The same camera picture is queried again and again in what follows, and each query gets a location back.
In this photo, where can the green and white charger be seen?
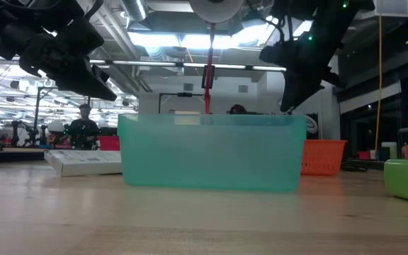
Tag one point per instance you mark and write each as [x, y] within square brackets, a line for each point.
[402, 178]

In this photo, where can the white box with barcode label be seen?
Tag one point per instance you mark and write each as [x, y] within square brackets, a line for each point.
[83, 163]

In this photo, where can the teal translucent plastic bin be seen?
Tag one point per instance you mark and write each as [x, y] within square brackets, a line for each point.
[211, 152]

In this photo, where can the person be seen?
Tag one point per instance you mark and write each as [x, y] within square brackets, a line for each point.
[238, 109]
[81, 131]

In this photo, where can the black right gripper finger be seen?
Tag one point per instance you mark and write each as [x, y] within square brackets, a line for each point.
[297, 90]

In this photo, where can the red desk lamp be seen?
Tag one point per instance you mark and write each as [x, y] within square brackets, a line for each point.
[209, 53]

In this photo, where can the black background gantry frame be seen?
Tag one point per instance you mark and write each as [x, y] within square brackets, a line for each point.
[184, 94]

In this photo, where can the red plastic basket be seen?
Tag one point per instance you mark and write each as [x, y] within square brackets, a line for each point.
[110, 143]

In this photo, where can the black background robot arms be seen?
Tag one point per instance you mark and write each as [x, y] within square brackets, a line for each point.
[30, 136]

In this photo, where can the orange plastic basket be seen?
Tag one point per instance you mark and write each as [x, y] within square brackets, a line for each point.
[322, 157]

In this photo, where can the black banner with white logo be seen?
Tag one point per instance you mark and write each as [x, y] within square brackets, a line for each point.
[312, 125]

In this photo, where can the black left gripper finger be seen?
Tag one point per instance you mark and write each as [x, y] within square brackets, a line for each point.
[101, 73]
[80, 79]

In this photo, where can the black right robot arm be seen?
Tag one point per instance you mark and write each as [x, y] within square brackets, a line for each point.
[324, 17]

